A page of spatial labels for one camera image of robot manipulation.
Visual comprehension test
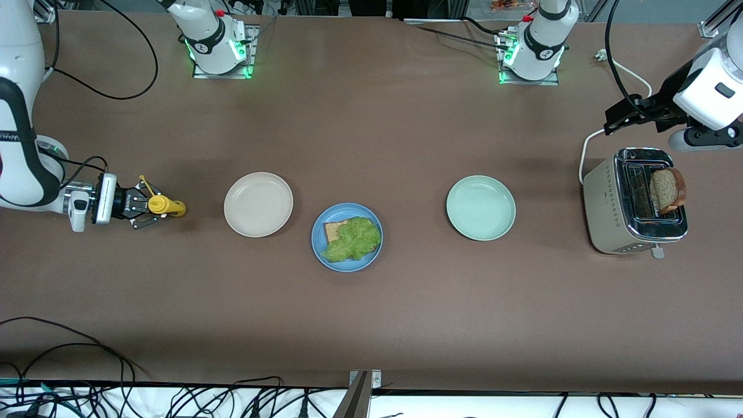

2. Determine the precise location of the yellow mustard squeeze bottle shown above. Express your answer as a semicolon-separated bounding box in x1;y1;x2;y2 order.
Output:
139;175;187;219

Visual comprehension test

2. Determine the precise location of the brown bread slice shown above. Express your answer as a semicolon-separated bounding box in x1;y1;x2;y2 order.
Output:
649;167;687;214
324;221;379;254

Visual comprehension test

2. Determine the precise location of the green lettuce leaf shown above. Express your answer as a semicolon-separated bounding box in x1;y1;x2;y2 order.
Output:
320;217;382;263

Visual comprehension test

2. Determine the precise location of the beige round plate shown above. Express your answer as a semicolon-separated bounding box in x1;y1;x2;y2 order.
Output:
223;172;294;238

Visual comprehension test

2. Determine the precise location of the pale green round plate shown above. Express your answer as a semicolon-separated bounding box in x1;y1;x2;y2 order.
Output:
446;175;517;242

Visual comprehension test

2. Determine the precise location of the blue round plate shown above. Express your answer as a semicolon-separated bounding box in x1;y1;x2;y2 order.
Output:
311;202;384;272

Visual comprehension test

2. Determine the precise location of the silver beige toaster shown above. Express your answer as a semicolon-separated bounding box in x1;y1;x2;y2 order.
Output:
582;147;690;259

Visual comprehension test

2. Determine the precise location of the grey metal beam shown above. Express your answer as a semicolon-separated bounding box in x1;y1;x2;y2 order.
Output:
334;372;372;418

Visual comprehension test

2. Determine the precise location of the white toaster power cord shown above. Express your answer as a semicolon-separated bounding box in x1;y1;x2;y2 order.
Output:
579;49;652;186

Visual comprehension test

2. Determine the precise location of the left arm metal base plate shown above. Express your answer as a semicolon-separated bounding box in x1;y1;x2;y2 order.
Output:
496;32;561;86

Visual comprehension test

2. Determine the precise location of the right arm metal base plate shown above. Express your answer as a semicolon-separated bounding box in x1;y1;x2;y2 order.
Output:
193;24;256;79

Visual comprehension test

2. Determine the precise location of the long looping black cable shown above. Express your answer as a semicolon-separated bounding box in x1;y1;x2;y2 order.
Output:
0;316;149;384

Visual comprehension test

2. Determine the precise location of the black base cable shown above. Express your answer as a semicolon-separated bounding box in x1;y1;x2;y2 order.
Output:
415;17;511;50

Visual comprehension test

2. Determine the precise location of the thin black arched cable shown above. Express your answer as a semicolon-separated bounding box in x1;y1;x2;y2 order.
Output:
229;376;285;418

